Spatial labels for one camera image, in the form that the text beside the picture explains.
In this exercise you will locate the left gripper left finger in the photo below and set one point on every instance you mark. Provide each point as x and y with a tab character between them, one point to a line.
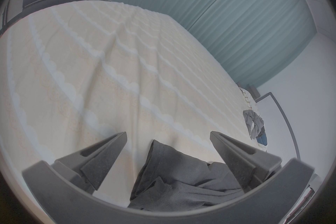
102	160

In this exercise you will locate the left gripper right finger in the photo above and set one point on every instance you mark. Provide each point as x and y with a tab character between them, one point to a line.
236	160

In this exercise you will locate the black T-shirt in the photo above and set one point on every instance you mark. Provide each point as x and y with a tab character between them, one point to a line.
178	178

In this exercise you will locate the bed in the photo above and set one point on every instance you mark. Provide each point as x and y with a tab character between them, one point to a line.
105	73

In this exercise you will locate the dark blue garment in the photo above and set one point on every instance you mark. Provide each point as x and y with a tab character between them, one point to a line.
262	139

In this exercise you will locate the grey garment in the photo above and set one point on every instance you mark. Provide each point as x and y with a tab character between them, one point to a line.
253	123

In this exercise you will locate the white printed pillow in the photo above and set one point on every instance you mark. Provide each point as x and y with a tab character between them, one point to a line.
249	102

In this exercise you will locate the grey bedside table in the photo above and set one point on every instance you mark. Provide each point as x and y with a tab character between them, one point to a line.
250	87

